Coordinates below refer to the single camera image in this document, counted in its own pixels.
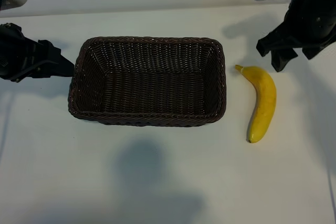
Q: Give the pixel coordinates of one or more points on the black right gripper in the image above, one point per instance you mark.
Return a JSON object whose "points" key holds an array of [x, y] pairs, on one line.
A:
{"points": [[312, 16]]}

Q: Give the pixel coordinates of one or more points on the yellow banana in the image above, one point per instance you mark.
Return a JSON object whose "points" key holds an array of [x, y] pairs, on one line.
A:
{"points": [[266, 98]]}

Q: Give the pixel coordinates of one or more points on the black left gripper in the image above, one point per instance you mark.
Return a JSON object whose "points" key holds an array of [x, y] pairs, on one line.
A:
{"points": [[15, 53]]}

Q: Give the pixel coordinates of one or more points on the dark brown wicker basket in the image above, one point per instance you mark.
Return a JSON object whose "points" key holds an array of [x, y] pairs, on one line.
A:
{"points": [[157, 87]]}

